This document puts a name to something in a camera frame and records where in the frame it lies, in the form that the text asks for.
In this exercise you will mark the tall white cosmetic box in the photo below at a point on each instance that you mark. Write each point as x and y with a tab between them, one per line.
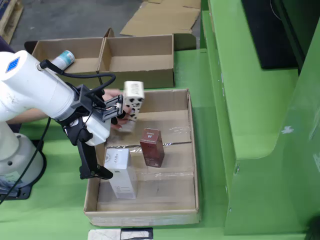
122	180

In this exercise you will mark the white teal spray bottle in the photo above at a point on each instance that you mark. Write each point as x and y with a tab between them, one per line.
63	60

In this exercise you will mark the dark red carton box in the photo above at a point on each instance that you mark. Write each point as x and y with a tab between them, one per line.
152	152

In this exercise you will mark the divided cardboard box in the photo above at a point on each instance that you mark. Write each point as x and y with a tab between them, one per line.
140	62

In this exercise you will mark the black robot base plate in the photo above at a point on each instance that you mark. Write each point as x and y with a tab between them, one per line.
25	193

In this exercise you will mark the wooden pallet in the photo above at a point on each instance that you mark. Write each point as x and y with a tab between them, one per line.
10	17

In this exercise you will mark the shallow cardboard tray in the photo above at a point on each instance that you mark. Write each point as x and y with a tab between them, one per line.
150	195

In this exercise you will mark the flattened cardboard sheet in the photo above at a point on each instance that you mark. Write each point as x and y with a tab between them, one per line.
160	20

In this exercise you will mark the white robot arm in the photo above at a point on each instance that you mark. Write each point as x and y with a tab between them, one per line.
30	82

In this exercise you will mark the black bordered white card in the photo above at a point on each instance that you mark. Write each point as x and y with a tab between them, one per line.
150	233

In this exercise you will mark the bare person forearm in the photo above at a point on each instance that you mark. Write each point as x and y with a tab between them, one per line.
27	116

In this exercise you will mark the cow print carton box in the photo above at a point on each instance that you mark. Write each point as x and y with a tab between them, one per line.
133	105

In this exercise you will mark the bare person hand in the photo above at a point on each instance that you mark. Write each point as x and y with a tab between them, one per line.
112	94

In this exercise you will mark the white paper card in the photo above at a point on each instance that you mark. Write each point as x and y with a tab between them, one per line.
105	235

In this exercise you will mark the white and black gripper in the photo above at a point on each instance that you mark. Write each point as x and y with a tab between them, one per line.
98	131

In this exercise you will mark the dark purple sleeve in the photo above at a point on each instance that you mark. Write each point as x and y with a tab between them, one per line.
6	45

